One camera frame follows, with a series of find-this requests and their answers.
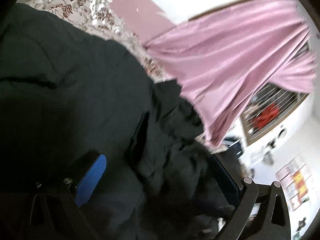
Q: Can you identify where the red garment in window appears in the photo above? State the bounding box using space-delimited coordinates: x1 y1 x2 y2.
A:
253 103 279 129

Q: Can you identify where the barred window with wooden frame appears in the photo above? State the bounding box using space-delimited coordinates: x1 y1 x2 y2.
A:
240 83 308 145

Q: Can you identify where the black coat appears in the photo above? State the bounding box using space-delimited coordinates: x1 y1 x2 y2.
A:
1 3 234 239

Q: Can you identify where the floral satin bedspread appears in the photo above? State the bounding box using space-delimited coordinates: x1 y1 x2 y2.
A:
17 0 167 83

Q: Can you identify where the dark blue bag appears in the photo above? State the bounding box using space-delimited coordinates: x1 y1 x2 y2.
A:
222 136 244 158

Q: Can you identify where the wall calendar poster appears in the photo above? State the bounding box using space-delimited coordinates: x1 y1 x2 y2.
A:
275 154 311 211

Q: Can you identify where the pink curtain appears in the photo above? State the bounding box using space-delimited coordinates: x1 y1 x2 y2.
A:
144 0 316 146

